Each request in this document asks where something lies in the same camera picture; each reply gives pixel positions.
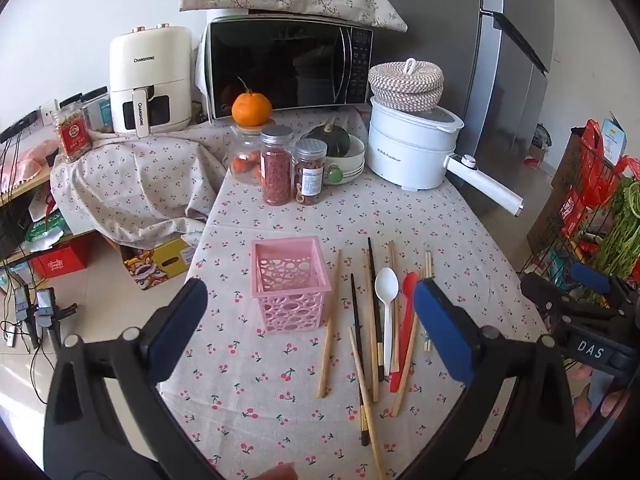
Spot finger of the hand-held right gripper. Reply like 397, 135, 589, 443
520, 274, 571, 321
570, 261, 626, 296

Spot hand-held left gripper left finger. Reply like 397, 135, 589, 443
44, 277, 226, 480

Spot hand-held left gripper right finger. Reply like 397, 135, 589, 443
400, 277, 578, 480

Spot red plastic spoon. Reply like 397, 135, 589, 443
389, 272, 421, 393

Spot disposable chopsticks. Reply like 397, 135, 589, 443
423, 251, 433, 352

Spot white plastic spoon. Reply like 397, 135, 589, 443
374, 267, 399, 375

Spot pink perforated plastic basket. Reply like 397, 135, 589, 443
251, 236, 332, 336

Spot person's right hand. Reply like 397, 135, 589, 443
574, 364, 632, 433

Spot person's left hand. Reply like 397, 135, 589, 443
248, 462, 297, 480

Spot green leafy vegetables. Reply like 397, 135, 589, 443
595, 175, 640, 281

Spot yellow printed cardboard box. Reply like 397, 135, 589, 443
121, 237, 198, 292

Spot red plastic bag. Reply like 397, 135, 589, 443
560, 120, 640, 246

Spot cherry print tablecloth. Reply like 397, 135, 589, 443
50, 107, 551, 480

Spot spare hand-held gripper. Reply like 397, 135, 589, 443
32, 287, 78, 348
14, 285, 38, 351

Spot red cardboard box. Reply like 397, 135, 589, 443
31, 244, 93, 280

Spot green plastic bag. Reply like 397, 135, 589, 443
25, 212, 71, 251

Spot wooden shelf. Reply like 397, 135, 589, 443
0, 160, 96, 266

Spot tall jar of goji berries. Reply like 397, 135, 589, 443
260, 126, 294, 206

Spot white electric cooking pot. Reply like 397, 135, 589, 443
367, 96, 525, 218

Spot white bowl with green knob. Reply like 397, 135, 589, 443
320, 132, 367, 186

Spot glass jar with wooden lid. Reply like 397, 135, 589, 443
227, 120, 277, 186

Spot short jar of dried fruit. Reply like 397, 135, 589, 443
292, 138, 328, 206

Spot dark green squash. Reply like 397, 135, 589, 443
302, 119, 351, 158

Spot red label snack jar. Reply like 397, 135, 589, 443
52, 102, 93, 163

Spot pink cloth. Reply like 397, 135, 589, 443
0, 139, 61, 196

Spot large orange with stem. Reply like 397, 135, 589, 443
231, 77, 273, 127

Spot black lidded containers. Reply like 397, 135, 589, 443
57, 86, 113, 132

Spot black power strip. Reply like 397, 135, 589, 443
0, 110, 42, 143

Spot cream air fryer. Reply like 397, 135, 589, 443
109, 22, 193, 137

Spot black microwave oven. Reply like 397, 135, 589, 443
202, 14, 375, 121

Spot grey refrigerator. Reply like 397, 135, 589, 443
362, 0, 556, 221

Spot black wire cart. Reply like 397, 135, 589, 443
520, 130, 640, 306

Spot black floor cable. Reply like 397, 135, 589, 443
27, 340, 53, 407

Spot woven rope basket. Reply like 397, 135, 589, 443
368, 58, 444, 112

